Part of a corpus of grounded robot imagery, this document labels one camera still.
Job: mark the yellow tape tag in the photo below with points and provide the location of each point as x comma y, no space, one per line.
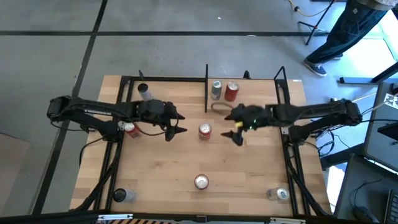
238,124

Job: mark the white Celsius can black lid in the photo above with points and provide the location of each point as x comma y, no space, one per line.
145,91
123,195

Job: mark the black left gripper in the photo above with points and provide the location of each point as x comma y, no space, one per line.
160,111

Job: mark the red cola can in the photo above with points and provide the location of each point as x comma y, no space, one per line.
231,91

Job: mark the grey desk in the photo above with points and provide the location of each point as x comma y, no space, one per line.
367,193
379,140

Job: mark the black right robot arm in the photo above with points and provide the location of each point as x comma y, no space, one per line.
311,112

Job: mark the yellow black hazard tape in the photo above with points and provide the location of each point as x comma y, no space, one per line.
140,221

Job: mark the black computer mouse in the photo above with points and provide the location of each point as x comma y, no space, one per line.
362,214

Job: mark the black desk leg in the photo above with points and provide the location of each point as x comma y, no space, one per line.
357,80

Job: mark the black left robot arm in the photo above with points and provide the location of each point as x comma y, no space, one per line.
93,107

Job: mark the red can with black label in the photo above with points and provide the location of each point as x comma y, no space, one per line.
133,130

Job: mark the black white marker sheet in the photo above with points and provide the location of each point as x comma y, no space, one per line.
391,100

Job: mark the person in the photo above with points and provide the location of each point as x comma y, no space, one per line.
351,28

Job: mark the black table frame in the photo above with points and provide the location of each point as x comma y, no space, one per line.
171,79

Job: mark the grey computer keyboard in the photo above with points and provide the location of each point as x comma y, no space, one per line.
392,207

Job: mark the black tripod stand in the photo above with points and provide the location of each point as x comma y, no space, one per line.
320,22

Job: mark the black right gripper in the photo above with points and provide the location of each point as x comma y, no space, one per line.
255,115

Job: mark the silver metal bracket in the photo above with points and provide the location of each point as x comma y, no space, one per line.
287,220
115,216

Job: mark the black divider post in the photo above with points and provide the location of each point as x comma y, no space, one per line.
206,90

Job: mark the blue silver Red Bull can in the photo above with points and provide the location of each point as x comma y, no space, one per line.
216,89
277,193

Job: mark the red Fanta soda can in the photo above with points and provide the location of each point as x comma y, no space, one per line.
205,131
201,181

